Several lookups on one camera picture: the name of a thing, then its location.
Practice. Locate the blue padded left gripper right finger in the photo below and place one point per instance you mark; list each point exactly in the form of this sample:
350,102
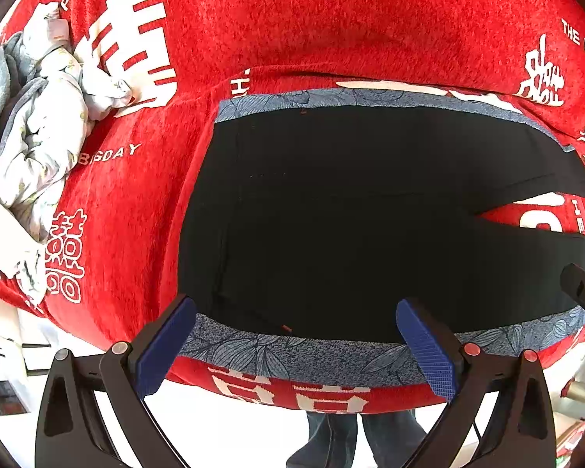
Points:
520,431

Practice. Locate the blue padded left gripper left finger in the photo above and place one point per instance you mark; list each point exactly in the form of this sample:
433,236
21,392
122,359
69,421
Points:
71,431

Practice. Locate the black pants with blue band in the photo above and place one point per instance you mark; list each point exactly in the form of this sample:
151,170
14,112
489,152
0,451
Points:
315,212

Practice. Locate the person's legs in dark jeans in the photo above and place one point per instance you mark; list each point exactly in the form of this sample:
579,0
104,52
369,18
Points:
332,439

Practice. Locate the red blanket with white characters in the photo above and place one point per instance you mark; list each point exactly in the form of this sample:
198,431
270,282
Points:
112,253

